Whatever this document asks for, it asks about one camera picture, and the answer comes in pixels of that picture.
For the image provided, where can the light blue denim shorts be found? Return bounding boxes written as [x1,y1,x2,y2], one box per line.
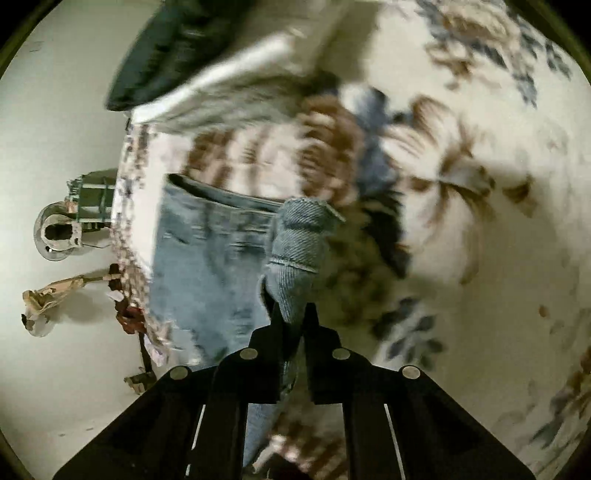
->
[147,172,346,467]

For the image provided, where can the floral bed sheet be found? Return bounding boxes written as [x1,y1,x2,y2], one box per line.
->
[112,1,590,479]

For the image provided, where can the grey folded garment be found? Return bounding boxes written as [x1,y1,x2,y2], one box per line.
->
[134,77,321,135]

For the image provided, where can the dark folded jeans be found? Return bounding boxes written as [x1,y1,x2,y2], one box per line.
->
[105,0,253,111]

